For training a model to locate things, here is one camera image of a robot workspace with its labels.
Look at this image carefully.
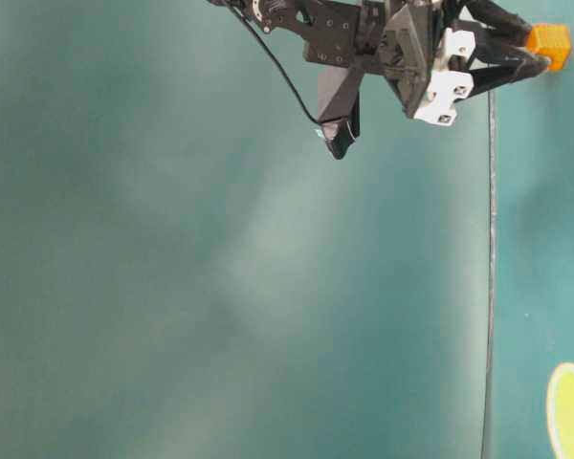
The yellow cup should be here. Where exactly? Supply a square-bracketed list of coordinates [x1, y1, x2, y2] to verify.
[546, 362, 574, 458]

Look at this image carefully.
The orange block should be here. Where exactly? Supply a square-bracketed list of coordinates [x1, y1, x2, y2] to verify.
[525, 23, 572, 72]

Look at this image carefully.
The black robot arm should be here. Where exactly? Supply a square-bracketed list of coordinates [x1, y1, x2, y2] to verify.
[223, 1, 552, 125]

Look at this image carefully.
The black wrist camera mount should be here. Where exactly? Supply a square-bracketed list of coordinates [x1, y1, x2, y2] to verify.
[301, 1, 364, 160]

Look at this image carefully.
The black cable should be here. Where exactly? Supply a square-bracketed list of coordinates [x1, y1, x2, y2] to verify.
[209, 0, 322, 126]

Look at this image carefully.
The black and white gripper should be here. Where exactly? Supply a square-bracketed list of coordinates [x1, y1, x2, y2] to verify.
[353, 0, 550, 126]

